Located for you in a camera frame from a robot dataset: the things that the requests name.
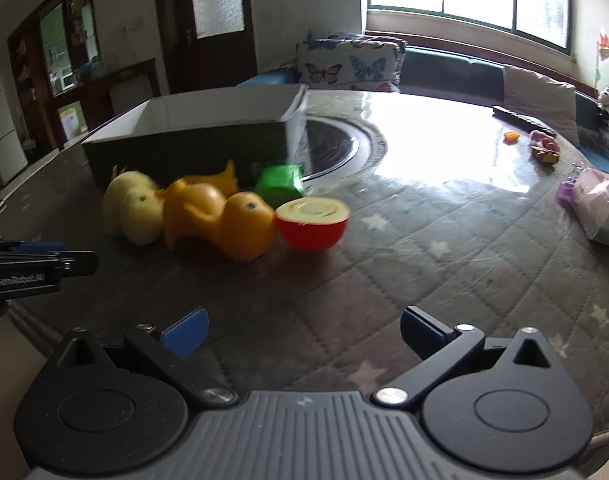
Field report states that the orange rubber duck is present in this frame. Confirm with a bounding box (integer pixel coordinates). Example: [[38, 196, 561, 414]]
[[182, 160, 240, 198], [162, 182, 276, 262]]

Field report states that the black remote control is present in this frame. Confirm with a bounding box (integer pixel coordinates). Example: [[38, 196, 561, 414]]
[[493, 105, 557, 137]]

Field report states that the pink toy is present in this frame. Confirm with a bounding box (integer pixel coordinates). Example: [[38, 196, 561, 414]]
[[528, 130, 560, 153]]

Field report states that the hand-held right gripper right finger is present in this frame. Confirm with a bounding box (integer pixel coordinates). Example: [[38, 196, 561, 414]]
[[371, 305, 567, 407]]

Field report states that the colourful pinwheel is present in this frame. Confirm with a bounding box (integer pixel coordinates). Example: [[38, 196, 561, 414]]
[[595, 27, 609, 88]]

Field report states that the grey cardboard box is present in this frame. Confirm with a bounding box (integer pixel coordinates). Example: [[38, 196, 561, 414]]
[[81, 84, 307, 196]]

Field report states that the yellow plush duck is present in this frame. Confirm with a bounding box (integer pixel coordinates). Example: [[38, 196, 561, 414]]
[[102, 167, 166, 246]]

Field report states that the grey cushion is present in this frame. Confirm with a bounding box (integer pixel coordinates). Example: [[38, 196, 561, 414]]
[[501, 64, 581, 148]]

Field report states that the plastic bag of pink items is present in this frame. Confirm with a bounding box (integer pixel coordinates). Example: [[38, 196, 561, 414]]
[[569, 167, 609, 251]]

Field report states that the dark wooden door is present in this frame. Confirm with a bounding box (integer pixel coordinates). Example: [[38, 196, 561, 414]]
[[152, 0, 258, 93]]

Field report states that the dark wooden cabinet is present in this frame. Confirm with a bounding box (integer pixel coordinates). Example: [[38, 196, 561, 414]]
[[7, 0, 158, 151]]

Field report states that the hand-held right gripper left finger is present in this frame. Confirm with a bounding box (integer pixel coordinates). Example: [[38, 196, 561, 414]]
[[47, 306, 238, 408]]

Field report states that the green plastic toy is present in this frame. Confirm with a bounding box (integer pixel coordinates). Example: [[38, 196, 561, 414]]
[[254, 164, 304, 211]]

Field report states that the quilted star table cover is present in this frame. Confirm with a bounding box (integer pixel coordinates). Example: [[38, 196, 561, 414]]
[[0, 87, 609, 461]]

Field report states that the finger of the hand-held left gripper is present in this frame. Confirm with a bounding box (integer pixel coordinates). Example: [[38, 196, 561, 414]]
[[0, 240, 66, 257], [59, 251, 99, 277]]

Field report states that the white fridge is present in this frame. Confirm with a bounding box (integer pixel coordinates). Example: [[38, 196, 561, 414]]
[[0, 76, 29, 186]]

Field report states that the teal sofa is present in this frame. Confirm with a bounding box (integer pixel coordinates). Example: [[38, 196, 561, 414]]
[[234, 45, 609, 176]]

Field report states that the red half apple toy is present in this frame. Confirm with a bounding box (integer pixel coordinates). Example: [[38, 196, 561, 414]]
[[274, 197, 351, 251]]

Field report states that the butterfly print cushion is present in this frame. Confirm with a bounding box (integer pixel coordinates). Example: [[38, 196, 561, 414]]
[[295, 34, 407, 93]]

